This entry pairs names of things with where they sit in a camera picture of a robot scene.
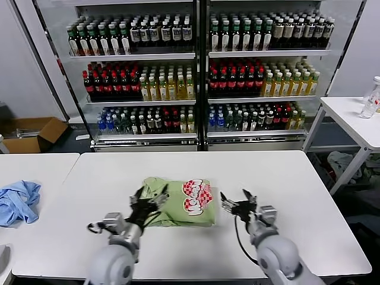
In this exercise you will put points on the light green t-shirt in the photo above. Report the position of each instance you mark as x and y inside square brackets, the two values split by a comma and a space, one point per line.
[175, 216]

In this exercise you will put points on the white side table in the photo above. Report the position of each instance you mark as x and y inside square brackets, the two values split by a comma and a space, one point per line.
[344, 111]

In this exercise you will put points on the glass cooler door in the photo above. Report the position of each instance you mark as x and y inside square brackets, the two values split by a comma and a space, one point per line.
[344, 29]
[42, 44]

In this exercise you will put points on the small dark bottle white cap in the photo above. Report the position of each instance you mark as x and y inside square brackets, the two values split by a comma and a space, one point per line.
[134, 126]
[262, 121]
[150, 125]
[142, 126]
[158, 125]
[254, 123]
[269, 120]
[246, 123]

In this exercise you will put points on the small red cap cola bottle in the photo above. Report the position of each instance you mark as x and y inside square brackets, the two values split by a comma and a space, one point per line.
[175, 123]
[278, 120]
[286, 120]
[167, 123]

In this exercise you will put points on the small green water bottle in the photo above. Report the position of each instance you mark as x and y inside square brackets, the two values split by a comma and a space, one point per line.
[118, 126]
[126, 126]
[237, 122]
[229, 122]

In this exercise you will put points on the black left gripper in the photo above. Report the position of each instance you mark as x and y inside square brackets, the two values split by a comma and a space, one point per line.
[144, 210]

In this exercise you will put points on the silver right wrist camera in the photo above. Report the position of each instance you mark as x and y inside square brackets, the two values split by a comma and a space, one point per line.
[267, 215]

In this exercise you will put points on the dark tea bottle green cap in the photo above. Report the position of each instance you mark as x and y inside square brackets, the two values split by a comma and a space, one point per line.
[93, 44]
[257, 39]
[73, 44]
[226, 39]
[216, 39]
[104, 43]
[83, 44]
[124, 42]
[236, 39]
[268, 38]
[247, 39]
[114, 43]

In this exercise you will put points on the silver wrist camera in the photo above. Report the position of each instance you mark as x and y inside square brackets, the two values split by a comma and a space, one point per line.
[267, 215]
[114, 222]

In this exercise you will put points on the crumpled light blue shirt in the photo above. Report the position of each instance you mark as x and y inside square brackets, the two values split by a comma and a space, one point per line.
[17, 202]

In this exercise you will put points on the open cardboard box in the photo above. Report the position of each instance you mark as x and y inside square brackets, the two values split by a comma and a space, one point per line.
[50, 129]

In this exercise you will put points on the small white floor object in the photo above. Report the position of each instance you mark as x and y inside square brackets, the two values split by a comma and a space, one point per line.
[83, 137]

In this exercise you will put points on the white beverage cooler cabinet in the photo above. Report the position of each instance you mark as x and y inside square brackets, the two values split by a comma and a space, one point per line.
[255, 141]
[148, 143]

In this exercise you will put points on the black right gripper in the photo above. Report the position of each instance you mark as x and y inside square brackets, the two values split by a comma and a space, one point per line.
[242, 209]

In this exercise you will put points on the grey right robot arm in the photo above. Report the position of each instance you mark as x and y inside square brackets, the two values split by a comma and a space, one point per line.
[279, 255]

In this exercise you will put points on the clear bottle red label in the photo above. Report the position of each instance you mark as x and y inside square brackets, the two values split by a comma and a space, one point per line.
[376, 93]

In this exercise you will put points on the white cooler shelf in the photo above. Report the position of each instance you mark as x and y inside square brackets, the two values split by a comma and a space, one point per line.
[148, 136]
[267, 53]
[255, 133]
[142, 102]
[261, 99]
[133, 55]

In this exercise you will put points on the dark bottle beige label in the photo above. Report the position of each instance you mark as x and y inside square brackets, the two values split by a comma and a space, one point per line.
[288, 32]
[278, 32]

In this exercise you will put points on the small blue drink bottle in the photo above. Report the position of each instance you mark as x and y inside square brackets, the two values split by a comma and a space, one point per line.
[110, 126]
[101, 126]
[212, 123]
[221, 123]

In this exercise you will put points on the dark bottle navy label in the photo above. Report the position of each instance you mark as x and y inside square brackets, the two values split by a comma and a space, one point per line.
[329, 31]
[309, 31]
[186, 32]
[299, 32]
[145, 33]
[166, 33]
[319, 31]
[155, 33]
[176, 32]
[135, 34]

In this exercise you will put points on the small yellow juice bottle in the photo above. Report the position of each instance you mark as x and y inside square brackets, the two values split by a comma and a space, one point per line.
[302, 121]
[191, 125]
[183, 125]
[294, 122]

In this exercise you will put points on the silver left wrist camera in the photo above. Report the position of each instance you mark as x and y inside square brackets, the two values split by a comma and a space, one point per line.
[114, 222]

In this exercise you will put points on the clear plastic water bottle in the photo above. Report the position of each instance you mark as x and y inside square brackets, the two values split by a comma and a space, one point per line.
[368, 109]

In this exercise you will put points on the pale clothes pile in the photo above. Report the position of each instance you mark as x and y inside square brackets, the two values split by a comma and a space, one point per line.
[341, 160]

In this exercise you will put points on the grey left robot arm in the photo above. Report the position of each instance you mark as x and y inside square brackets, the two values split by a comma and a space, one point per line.
[112, 261]

